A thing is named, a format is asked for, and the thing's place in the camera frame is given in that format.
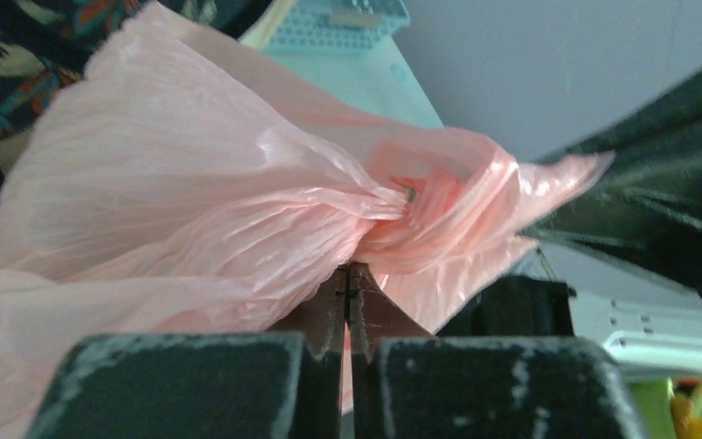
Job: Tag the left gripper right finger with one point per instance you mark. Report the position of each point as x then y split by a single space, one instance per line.
514 368

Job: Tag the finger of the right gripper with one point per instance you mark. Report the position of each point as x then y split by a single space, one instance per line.
644 214

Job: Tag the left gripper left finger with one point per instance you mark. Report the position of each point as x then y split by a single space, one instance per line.
284 382

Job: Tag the pink plastic grocery bag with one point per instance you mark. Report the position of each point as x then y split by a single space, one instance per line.
190 183

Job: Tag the beige canvas tote bag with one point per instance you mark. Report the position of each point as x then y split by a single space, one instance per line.
44 46

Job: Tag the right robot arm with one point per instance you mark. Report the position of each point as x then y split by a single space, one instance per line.
648 341

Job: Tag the light blue fruit basket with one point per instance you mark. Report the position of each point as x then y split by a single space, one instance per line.
348 27

